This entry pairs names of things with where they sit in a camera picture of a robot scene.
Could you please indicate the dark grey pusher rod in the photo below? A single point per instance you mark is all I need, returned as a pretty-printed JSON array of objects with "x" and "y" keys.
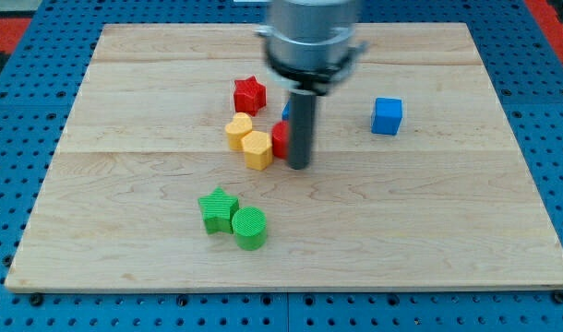
[{"x": 302, "y": 116}]

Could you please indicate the yellow pentagon block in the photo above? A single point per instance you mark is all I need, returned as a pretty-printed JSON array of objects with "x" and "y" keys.
[{"x": 257, "y": 149}]

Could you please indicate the green star block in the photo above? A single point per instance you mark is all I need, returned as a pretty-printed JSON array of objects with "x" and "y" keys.
[{"x": 217, "y": 210}]

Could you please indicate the green cylinder block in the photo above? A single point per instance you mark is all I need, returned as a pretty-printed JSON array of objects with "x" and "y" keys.
[{"x": 250, "y": 228}]

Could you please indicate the red cylinder block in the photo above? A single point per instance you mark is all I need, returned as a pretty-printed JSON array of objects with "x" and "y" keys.
[{"x": 279, "y": 138}]

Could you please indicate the yellow heart block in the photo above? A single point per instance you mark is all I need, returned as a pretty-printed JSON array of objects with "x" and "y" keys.
[{"x": 240, "y": 126}]

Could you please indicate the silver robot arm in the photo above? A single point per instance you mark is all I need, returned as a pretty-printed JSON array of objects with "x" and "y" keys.
[{"x": 309, "y": 44}]

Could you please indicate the red star block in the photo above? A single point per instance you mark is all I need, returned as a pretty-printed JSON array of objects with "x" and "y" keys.
[{"x": 249, "y": 96}]

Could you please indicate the blue cube block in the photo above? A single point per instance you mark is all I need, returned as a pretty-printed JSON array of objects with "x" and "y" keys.
[{"x": 386, "y": 116}]

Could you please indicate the blue triangle block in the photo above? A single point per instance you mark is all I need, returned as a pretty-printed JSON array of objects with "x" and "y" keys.
[{"x": 285, "y": 112}]

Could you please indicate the wooden board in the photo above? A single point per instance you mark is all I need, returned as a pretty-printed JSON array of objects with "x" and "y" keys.
[{"x": 448, "y": 204}]

